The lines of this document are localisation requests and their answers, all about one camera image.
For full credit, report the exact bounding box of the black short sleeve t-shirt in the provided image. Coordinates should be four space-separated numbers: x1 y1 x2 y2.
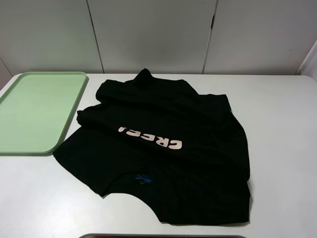
53 69 251 226

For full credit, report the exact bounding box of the light green plastic tray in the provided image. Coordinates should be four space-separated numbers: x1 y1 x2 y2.
0 72 88 155

